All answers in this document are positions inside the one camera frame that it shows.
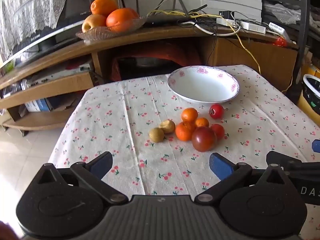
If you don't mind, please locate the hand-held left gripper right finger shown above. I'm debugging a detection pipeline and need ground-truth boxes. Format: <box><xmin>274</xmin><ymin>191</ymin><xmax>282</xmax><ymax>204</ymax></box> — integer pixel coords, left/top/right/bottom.
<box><xmin>194</xmin><ymin>152</ymin><xmax>294</xmax><ymax>204</ymax></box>

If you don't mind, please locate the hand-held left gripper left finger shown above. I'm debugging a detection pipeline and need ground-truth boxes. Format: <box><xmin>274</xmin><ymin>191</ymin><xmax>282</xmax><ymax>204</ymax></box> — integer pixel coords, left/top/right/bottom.
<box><xmin>34</xmin><ymin>151</ymin><xmax>129</xmax><ymax>205</ymax></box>

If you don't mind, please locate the dark red tomato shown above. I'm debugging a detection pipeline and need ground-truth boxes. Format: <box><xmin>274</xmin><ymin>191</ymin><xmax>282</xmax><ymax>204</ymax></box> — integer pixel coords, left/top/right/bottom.
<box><xmin>192</xmin><ymin>126</ymin><xmax>217</xmax><ymax>152</ymax></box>

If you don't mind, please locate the small red tomato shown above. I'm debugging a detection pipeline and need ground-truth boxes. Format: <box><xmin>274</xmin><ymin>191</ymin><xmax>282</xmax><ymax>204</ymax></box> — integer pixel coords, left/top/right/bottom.
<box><xmin>210</xmin><ymin>124</ymin><xmax>225</xmax><ymax>141</ymax></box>

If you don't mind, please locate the small tangerine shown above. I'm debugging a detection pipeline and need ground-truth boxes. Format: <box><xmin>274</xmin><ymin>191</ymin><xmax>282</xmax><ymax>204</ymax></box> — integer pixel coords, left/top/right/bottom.
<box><xmin>195</xmin><ymin>117</ymin><xmax>210</xmax><ymax>128</ymax></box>

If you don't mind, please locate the large tangerine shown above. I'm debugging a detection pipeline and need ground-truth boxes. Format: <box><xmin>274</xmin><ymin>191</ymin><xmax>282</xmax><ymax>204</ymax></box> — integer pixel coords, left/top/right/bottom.
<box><xmin>175</xmin><ymin>121</ymin><xmax>197</xmax><ymax>140</ymax></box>

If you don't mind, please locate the red tomato with calyx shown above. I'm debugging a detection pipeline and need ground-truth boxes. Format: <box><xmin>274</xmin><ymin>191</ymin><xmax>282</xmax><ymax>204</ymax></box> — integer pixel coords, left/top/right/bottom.
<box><xmin>209</xmin><ymin>104</ymin><xmax>224</xmax><ymax>119</ymax></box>

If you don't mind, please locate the medium tangerine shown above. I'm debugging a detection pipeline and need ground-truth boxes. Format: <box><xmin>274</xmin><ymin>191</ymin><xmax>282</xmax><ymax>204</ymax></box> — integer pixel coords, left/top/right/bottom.
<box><xmin>181</xmin><ymin>107</ymin><xmax>199</xmax><ymax>123</ymax></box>

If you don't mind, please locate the round brown longan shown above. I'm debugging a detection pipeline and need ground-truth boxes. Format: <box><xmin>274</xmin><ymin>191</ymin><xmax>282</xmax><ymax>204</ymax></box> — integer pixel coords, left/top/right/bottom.
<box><xmin>149</xmin><ymin>127</ymin><xmax>165</xmax><ymax>143</ymax></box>

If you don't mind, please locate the dented brown longan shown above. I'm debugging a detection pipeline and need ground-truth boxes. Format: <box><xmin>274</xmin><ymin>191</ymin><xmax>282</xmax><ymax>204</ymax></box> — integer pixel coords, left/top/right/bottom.
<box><xmin>159</xmin><ymin>120</ymin><xmax>176</xmax><ymax>134</ymax></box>

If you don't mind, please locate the white floral bowl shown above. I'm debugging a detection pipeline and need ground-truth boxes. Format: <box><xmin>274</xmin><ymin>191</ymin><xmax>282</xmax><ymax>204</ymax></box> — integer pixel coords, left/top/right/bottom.
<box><xmin>167</xmin><ymin>66</ymin><xmax>240</xmax><ymax>103</ymax></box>

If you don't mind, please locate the cherry print tablecloth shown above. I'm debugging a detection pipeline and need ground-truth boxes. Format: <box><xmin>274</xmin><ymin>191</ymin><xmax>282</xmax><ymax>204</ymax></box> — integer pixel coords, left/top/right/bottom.
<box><xmin>47</xmin><ymin>64</ymin><xmax>320</xmax><ymax>240</ymax></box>

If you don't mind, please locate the yellow bin with black bag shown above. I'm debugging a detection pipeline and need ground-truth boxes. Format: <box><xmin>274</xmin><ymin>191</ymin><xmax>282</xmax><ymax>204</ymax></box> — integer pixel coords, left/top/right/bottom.
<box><xmin>297</xmin><ymin>74</ymin><xmax>320</xmax><ymax>124</ymax></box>

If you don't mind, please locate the yellow box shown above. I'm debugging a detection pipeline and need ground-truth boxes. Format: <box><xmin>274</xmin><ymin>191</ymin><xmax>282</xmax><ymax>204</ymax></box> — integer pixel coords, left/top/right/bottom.
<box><xmin>303</xmin><ymin>64</ymin><xmax>320</xmax><ymax>78</ymax></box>

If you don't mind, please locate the blue box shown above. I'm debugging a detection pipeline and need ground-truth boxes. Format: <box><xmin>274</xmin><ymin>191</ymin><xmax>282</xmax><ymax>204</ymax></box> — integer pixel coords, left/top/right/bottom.
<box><xmin>24</xmin><ymin>97</ymin><xmax>53</xmax><ymax>113</ymax></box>

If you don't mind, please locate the white set-top box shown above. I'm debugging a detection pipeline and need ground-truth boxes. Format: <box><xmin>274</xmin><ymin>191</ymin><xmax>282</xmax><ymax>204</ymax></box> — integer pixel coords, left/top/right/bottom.
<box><xmin>29</xmin><ymin>66</ymin><xmax>93</xmax><ymax>87</ymax></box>

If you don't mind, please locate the wooden television stand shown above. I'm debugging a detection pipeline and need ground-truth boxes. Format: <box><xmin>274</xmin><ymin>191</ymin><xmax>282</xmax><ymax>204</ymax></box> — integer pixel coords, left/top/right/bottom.
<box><xmin>0</xmin><ymin>24</ymin><xmax>299</xmax><ymax>133</ymax></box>

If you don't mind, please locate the dark metal pot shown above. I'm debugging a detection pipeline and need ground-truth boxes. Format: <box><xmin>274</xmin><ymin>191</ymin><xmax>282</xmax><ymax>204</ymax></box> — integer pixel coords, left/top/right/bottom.
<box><xmin>117</xmin><ymin>57</ymin><xmax>176</xmax><ymax>77</ymax></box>

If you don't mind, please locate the black metal rack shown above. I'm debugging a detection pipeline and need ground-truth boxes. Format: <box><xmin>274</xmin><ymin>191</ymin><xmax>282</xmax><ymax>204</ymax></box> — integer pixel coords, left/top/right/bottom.
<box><xmin>261</xmin><ymin>0</ymin><xmax>320</xmax><ymax>103</ymax></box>

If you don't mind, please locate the white labelled device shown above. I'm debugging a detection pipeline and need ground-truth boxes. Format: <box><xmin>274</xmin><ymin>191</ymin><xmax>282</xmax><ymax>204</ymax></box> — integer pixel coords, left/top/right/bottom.
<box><xmin>268</xmin><ymin>22</ymin><xmax>291</xmax><ymax>42</ymax></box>

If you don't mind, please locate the red mesh bag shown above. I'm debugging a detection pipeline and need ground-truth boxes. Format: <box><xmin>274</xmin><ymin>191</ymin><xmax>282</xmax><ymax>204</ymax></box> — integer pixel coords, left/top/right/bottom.
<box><xmin>111</xmin><ymin>40</ymin><xmax>203</xmax><ymax>82</ymax></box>

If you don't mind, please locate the glass fruit dish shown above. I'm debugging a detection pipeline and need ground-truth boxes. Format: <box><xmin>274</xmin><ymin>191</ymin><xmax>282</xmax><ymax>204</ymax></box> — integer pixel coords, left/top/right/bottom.
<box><xmin>75</xmin><ymin>16</ymin><xmax>148</xmax><ymax>40</ymax></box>

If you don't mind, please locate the white power strip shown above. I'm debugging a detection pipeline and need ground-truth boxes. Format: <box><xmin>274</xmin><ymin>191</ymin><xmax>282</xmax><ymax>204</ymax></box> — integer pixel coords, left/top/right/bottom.
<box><xmin>216</xmin><ymin>17</ymin><xmax>267</xmax><ymax>33</ymax></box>

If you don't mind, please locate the yellow red apple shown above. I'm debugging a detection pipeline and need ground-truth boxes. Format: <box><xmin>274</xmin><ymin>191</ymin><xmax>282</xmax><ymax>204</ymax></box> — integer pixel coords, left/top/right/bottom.
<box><xmin>82</xmin><ymin>14</ymin><xmax>107</xmax><ymax>33</ymax></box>

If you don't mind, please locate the black router with antennas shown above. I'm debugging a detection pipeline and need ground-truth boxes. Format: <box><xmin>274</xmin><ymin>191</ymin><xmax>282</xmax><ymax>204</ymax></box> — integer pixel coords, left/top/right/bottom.
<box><xmin>119</xmin><ymin>0</ymin><xmax>208</xmax><ymax>27</ymax></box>

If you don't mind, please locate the black television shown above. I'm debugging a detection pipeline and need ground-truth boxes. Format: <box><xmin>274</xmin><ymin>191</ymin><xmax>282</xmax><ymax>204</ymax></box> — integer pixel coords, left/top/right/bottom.
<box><xmin>0</xmin><ymin>0</ymin><xmax>97</xmax><ymax>64</ymax></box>

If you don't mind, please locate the white lace cloth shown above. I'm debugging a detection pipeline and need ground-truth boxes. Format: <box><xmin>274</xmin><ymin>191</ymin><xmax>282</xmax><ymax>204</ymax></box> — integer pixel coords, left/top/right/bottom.
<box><xmin>0</xmin><ymin>0</ymin><xmax>70</xmax><ymax>58</ymax></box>

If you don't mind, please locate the black cable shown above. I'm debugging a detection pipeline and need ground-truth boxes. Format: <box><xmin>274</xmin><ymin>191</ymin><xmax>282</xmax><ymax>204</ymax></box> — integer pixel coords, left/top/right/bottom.
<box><xmin>205</xmin><ymin>30</ymin><xmax>218</xmax><ymax>67</ymax></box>

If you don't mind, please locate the white cable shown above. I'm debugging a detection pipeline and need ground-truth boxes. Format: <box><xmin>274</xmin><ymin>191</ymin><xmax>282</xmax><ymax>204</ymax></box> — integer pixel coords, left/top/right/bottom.
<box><xmin>179</xmin><ymin>21</ymin><xmax>242</xmax><ymax>36</ymax></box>

